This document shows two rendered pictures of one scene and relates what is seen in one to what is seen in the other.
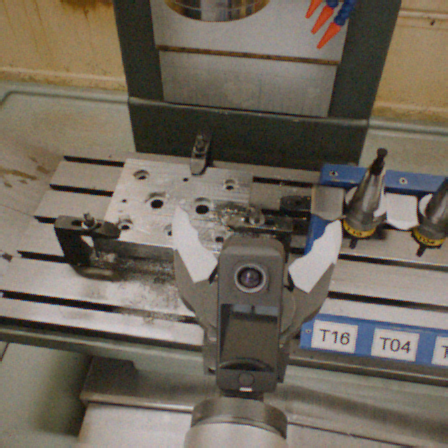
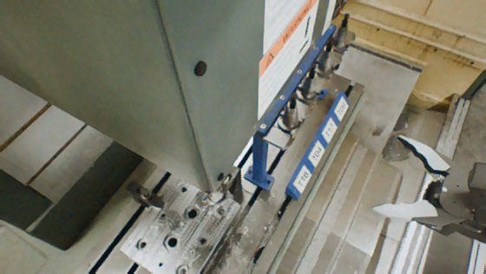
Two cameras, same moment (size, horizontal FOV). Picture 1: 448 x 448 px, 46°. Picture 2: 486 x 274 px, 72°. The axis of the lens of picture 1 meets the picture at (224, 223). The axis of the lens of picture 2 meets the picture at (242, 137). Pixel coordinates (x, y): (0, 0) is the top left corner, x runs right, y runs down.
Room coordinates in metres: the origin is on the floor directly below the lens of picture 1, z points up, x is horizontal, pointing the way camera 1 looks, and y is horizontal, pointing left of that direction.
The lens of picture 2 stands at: (0.44, 0.28, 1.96)
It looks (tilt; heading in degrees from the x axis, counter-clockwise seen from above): 59 degrees down; 294
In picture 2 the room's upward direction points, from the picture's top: 3 degrees counter-clockwise
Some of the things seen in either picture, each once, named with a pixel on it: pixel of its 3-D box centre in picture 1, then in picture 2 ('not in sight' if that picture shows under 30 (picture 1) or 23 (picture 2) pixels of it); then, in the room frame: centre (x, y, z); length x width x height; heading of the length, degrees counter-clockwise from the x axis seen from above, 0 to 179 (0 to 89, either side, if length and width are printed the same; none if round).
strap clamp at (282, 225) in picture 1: (259, 232); (226, 186); (0.66, -0.07, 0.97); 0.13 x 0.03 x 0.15; 81
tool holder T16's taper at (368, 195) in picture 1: (371, 185); (291, 113); (0.53, -0.22, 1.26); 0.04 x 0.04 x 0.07
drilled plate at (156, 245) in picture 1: (179, 210); (183, 229); (0.73, 0.10, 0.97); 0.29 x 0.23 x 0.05; 81
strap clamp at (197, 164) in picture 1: (201, 159); (147, 198); (0.88, 0.05, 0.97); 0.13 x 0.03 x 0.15; 171
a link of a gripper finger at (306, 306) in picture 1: (295, 294); (444, 172); (0.23, -0.06, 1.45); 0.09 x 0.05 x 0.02; 138
